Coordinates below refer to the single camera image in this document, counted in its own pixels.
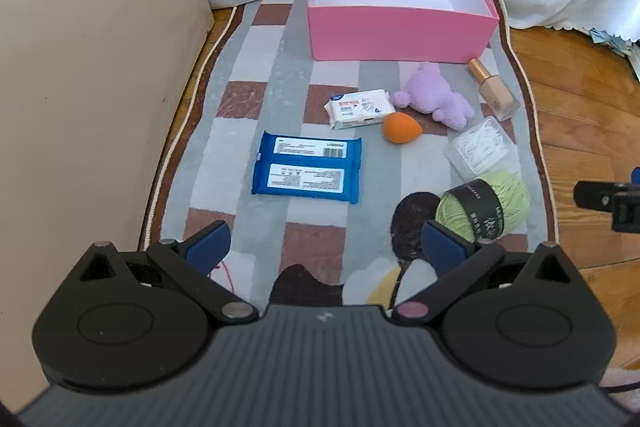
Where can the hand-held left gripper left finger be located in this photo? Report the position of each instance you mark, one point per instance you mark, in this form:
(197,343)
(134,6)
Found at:
(210,243)

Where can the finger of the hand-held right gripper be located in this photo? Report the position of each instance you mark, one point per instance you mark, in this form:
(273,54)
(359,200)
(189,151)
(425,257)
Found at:
(635,175)

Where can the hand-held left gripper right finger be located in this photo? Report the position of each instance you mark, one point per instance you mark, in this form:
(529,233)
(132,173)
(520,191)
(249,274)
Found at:
(441,247)

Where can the green yarn ball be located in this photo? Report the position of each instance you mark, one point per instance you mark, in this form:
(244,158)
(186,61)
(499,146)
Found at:
(510,197)

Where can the clear box of cotton swabs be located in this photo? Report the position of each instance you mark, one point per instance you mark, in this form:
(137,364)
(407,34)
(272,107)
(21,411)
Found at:
(480,147)

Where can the blue wet wipes packet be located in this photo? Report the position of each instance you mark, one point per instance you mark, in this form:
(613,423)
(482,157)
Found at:
(307,167)

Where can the orange makeup sponge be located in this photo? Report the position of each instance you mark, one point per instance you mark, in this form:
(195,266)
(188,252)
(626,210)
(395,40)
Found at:
(398,127)

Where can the beige foundation bottle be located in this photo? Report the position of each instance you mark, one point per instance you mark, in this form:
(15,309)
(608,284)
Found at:
(497,99)

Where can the purple plush toy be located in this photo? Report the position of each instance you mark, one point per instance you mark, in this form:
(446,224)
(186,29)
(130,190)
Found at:
(430,99)

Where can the white wet wipes packet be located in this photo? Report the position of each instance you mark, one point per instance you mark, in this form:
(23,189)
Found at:
(357,109)

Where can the pink cardboard box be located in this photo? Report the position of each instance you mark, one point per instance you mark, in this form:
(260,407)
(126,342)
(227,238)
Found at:
(395,32)

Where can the cream fuzzy cloth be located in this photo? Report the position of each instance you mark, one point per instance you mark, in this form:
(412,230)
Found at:
(622,375)

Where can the checkered floor rug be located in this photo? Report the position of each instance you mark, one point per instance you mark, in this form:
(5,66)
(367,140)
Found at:
(300,82)

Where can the beige cabinet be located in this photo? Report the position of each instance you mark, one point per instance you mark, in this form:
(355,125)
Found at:
(90,82)

